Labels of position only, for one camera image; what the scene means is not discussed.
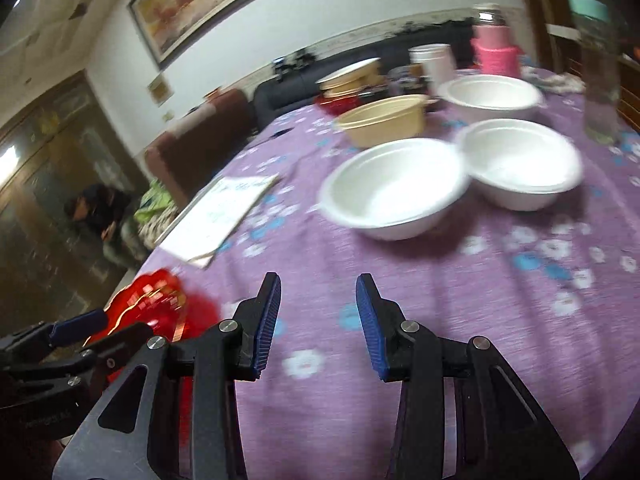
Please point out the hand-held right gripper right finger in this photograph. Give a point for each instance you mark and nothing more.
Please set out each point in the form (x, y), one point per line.
(370, 325)

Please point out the wooden cabinet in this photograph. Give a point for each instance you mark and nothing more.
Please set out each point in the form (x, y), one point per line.
(45, 185)

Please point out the dark sofa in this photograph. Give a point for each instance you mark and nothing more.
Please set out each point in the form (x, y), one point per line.
(290, 92)

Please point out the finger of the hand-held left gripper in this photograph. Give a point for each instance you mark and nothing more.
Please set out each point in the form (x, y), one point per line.
(117, 342)
(80, 324)

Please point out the glass bottle with teal lid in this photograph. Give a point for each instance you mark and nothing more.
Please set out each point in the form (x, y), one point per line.
(600, 75)

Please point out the jar with pink knitted sleeve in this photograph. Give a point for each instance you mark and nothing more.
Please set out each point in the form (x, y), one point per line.
(495, 50)

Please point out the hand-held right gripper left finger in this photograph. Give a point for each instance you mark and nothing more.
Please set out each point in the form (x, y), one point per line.
(265, 320)

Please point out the purple floral tablecloth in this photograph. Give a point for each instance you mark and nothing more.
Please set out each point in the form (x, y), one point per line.
(450, 300)

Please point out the green cloth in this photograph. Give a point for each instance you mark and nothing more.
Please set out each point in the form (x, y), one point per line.
(152, 205)

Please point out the white foam bowl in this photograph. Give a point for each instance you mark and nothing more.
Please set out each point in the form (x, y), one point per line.
(395, 195)
(490, 95)
(520, 165)

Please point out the black pen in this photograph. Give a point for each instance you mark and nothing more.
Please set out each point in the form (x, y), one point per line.
(281, 132)

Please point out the white crumpled cloth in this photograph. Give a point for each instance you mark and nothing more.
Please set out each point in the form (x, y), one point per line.
(555, 81)

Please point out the small wall picture frame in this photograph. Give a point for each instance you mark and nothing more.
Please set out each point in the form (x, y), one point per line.
(160, 89)

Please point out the beige plastic bowl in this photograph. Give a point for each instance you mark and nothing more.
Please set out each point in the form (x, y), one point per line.
(385, 127)

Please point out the beige lidded bowl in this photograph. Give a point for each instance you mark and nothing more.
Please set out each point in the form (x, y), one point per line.
(350, 80)

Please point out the brown chair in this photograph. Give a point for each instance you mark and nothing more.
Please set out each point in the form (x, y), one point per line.
(200, 145)

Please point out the white paper booklet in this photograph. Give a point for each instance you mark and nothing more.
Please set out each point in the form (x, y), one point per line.
(215, 220)

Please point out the dark glass jar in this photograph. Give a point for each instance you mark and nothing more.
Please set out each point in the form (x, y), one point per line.
(400, 79)

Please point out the red container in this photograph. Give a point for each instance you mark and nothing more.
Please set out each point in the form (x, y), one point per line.
(335, 106)

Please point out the white plastic cup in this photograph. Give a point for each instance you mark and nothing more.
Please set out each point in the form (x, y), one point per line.
(434, 67)

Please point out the red plastic bag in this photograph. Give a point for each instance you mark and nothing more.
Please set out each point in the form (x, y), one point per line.
(150, 295)

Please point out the framed painting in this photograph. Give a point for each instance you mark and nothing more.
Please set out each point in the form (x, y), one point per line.
(200, 5)

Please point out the grey patterned cloth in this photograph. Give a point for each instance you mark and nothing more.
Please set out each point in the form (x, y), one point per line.
(140, 240)

